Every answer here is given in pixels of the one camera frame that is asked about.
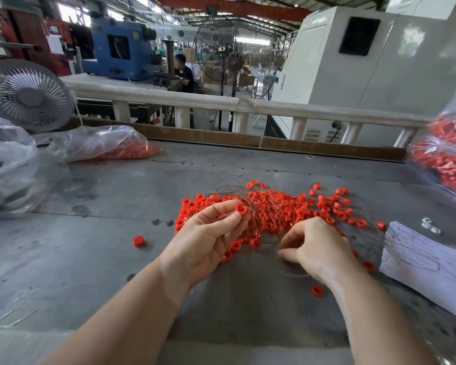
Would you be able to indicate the person's left hand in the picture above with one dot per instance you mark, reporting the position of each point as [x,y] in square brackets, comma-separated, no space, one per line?
[201,245]

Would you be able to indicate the person's right hand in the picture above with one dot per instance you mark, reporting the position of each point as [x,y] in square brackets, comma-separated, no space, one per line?
[319,251]

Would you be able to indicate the pile of red plastic rings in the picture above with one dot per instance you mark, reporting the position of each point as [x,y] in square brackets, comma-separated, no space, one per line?
[289,209]

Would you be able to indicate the person's right forearm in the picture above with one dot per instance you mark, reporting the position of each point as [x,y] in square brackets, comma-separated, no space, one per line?
[384,323]

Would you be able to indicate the person's left forearm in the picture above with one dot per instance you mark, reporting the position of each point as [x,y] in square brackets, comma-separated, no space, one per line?
[125,319]

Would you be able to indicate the brown wooden board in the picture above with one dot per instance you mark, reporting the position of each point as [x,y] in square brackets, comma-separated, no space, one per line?
[217,139]

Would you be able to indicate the small clear plastic piece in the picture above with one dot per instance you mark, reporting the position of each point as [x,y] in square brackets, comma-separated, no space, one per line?
[435,229]
[425,221]

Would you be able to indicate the white paper sheet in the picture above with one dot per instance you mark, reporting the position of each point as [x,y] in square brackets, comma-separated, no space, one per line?
[429,270]

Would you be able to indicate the clear bag with red pieces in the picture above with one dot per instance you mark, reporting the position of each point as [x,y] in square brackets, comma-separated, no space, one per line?
[96,142]

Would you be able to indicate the white metal railing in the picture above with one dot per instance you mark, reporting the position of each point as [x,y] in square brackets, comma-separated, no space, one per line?
[182,95]

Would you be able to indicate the large clear bag red pieces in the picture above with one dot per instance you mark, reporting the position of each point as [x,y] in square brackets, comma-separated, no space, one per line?
[447,152]

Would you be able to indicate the blue industrial machine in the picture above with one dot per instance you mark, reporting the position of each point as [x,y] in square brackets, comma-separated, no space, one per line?
[134,63]

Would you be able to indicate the large grey machine cabinet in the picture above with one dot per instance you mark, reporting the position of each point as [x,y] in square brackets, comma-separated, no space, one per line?
[416,64]

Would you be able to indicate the crumpled clear plastic bag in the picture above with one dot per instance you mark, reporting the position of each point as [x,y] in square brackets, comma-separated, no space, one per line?
[5,159]

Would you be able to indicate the white desk fan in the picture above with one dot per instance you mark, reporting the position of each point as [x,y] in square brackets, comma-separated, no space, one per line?
[28,96]

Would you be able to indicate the red industrial machine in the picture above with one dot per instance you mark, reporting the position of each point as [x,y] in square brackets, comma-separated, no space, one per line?
[28,32]

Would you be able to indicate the black pedestal fan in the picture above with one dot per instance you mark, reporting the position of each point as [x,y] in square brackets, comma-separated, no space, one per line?
[235,62]

